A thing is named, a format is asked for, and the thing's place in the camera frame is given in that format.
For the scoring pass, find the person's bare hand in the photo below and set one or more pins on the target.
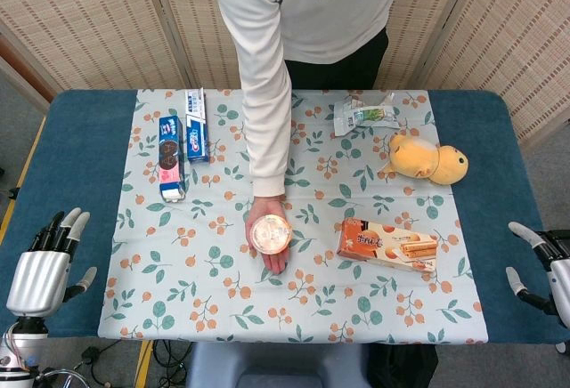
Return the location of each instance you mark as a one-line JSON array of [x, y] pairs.
[[271, 259]]

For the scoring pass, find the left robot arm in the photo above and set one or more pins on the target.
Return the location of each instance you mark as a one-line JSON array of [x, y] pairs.
[[20, 352]]

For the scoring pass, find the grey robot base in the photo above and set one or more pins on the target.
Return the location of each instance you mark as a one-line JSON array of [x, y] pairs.
[[276, 366]]

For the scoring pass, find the orange egg roll box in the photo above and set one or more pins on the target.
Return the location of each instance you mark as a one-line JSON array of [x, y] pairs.
[[385, 245]]

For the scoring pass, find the round clear-lidded cup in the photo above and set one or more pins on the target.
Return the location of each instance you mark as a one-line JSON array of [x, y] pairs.
[[270, 233]]

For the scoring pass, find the person in white sweatshirt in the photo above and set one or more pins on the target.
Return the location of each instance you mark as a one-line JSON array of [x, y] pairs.
[[338, 18]]

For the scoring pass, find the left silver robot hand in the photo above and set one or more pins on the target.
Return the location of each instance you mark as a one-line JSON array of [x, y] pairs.
[[38, 272]]

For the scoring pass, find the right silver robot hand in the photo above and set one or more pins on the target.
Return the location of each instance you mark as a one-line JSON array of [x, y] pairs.
[[556, 272]]

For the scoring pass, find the blue table cover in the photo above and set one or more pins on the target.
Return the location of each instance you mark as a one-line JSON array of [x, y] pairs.
[[67, 174]]

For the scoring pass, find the woven folding screen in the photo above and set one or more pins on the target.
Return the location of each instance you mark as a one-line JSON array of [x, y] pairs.
[[89, 18]]

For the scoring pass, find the blue cookie box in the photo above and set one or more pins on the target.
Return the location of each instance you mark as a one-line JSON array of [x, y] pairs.
[[171, 161]]

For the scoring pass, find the yellow plush duck toy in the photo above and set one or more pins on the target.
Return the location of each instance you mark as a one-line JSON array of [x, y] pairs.
[[423, 159]]

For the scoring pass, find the blue white toothpaste box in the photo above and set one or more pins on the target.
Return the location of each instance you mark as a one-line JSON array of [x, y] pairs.
[[197, 125]]

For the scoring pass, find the crumpled white green snack pouch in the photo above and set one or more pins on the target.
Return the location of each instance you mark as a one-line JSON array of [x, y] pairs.
[[363, 116]]

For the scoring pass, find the person's white sleeved forearm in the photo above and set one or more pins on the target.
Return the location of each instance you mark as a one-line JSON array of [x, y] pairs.
[[266, 107]]

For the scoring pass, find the floral print tablecloth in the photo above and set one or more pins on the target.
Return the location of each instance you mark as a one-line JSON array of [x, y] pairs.
[[285, 272]]

